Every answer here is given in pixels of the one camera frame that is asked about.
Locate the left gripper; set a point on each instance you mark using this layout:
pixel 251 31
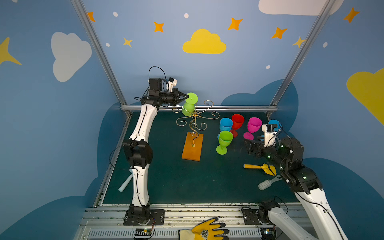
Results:
pixel 177 98

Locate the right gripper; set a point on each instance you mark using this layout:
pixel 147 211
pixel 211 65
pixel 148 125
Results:
pixel 258 148

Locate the green wine glass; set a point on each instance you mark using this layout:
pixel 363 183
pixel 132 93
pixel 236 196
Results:
pixel 189 105
pixel 225 139

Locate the pink wine glass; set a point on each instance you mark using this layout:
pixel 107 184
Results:
pixel 253 125

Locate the blue wine glass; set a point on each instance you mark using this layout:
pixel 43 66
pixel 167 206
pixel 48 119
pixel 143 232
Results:
pixel 277 123
pixel 226 124

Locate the red wine glass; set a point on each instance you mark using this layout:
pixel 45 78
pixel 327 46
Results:
pixel 238 121

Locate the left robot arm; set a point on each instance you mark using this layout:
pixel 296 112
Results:
pixel 137 149

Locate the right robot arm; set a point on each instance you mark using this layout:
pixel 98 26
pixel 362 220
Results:
pixel 306 186

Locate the orange wooden rack base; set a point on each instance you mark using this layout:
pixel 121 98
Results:
pixel 193 147

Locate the yellow toy shovel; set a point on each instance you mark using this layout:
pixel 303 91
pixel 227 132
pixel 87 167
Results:
pixel 268 169

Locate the white brush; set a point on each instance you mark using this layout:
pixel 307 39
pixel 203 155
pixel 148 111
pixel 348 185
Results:
pixel 268 183

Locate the right circuit board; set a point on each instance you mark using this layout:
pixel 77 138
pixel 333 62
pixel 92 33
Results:
pixel 268 233

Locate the circuit board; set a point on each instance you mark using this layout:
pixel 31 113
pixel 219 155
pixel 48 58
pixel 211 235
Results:
pixel 268 233
pixel 146 232

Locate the yellow black work glove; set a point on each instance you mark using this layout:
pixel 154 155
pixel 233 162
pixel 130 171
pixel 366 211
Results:
pixel 210 229

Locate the light blue toy spatula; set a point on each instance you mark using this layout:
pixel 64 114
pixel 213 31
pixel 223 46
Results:
pixel 125 183

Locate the left circuit board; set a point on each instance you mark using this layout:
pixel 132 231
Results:
pixel 146 232

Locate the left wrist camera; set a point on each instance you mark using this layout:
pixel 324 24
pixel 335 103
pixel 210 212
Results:
pixel 171 83

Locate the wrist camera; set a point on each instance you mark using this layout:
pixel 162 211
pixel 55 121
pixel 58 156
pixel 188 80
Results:
pixel 171 83
pixel 270 133

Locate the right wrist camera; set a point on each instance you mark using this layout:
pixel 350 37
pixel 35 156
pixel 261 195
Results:
pixel 270 133

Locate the gold wire glass rack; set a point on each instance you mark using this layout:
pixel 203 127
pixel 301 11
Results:
pixel 191 118

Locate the aluminium frame rail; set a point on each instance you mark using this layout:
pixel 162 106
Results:
pixel 213 108

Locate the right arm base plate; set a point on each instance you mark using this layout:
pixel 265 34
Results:
pixel 256 216

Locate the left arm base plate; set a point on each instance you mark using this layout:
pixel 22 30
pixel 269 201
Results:
pixel 156 217

